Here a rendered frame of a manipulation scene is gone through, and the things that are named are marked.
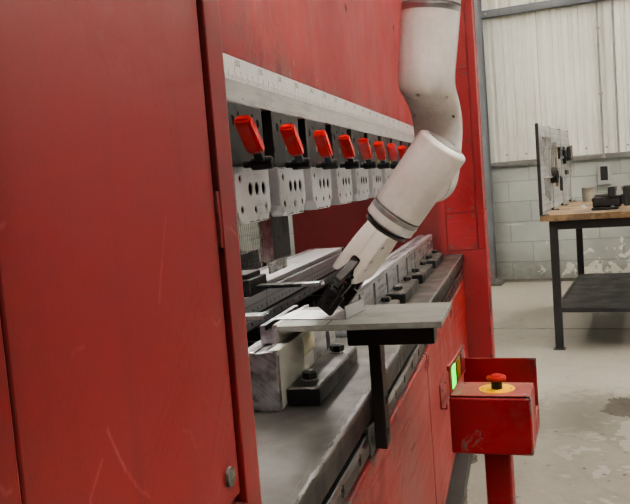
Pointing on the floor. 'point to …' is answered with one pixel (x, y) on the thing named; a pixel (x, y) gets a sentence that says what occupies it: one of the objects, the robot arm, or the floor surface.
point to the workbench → (585, 292)
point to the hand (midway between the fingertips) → (336, 299)
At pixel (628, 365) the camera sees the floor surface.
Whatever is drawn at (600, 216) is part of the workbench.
